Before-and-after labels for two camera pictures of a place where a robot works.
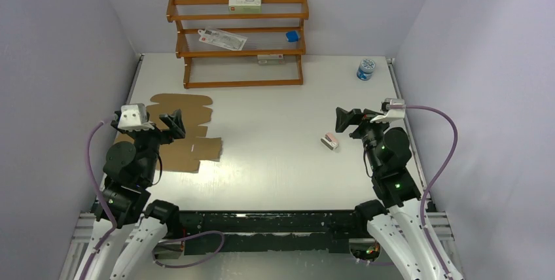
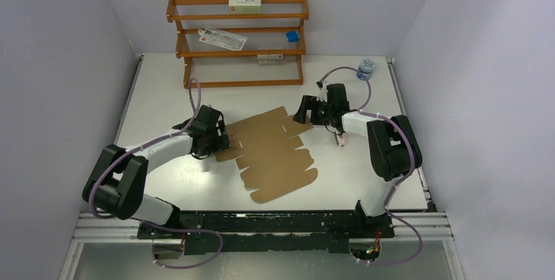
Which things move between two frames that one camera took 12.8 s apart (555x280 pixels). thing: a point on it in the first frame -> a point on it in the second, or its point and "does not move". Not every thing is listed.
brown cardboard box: (182, 154) -> (266, 142)
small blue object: (292, 36) does not move
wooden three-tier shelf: (224, 49) does not move
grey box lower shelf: (268, 59) does not move
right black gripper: (354, 116) -> (309, 103)
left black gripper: (174, 123) -> (220, 142)
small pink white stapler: (330, 141) -> (342, 139)
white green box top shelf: (245, 4) does not move
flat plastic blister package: (222, 39) does not move
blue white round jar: (366, 69) does not move
